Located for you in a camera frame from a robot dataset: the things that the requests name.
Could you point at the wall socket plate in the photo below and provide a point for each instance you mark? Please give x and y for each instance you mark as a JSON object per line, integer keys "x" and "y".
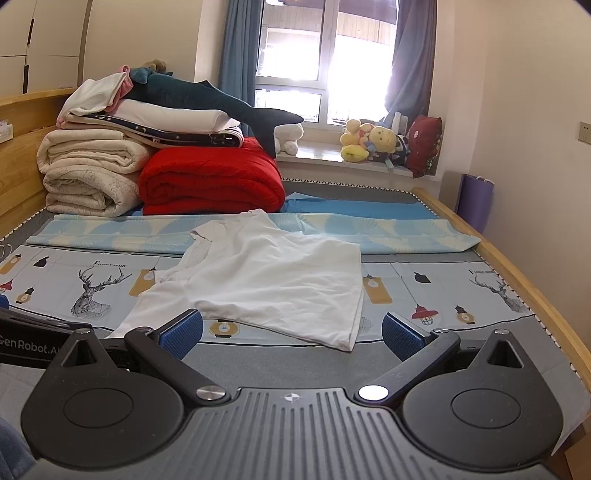
{"x": 584, "y": 132}

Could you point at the blue curtain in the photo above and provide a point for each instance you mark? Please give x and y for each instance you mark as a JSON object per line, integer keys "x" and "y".
{"x": 239, "y": 59}
{"x": 410, "y": 86}

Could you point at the red folded quilt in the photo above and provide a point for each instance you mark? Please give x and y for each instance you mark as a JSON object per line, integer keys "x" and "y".
{"x": 227, "y": 180}

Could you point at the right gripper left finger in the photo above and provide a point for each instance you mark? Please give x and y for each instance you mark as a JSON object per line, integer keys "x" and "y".
{"x": 160, "y": 351}

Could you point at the window with white frame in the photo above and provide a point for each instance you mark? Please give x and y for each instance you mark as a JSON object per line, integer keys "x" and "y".
{"x": 328, "y": 61}

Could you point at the dark red pillow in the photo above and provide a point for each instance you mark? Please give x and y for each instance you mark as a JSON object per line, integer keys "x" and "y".
{"x": 424, "y": 141}

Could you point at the cream folded blanket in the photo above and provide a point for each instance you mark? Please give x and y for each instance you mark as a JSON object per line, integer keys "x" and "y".
{"x": 91, "y": 172}

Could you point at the left blue curtain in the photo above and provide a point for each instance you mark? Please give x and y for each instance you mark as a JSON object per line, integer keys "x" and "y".
{"x": 239, "y": 59}

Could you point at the purple rolled mat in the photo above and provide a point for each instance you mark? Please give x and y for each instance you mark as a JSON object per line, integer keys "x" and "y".
{"x": 475, "y": 200}

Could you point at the white pink folded clothes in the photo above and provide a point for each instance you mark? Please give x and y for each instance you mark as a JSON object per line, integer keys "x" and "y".
{"x": 94, "y": 96}

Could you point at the dark teal shark plush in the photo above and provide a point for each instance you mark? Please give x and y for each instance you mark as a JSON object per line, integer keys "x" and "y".
{"x": 166, "y": 91}

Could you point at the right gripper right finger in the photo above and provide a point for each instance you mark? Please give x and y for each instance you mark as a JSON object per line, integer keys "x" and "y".
{"x": 423, "y": 354}

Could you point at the white plush toy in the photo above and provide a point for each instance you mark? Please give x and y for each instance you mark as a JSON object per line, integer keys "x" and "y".
{"x": 286, "y": 138}

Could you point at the right blue curtain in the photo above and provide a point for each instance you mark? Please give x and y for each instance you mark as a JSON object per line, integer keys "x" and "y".
{"x": 410, "y": 86}

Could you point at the white t-shirt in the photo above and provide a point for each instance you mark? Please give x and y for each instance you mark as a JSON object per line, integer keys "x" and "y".
{"x": 246, "y": 270}

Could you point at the deer print bed sheet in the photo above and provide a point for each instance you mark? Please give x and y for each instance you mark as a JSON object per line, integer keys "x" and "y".
{"x": 457, "y": 292}

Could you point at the yellow bear plush toy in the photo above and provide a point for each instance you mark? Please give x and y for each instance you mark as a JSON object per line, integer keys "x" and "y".
{"x": 362, "y": 142}

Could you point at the light blue patterned blanket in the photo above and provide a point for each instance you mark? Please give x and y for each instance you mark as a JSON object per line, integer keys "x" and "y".
{"x": 171, "y": 234}

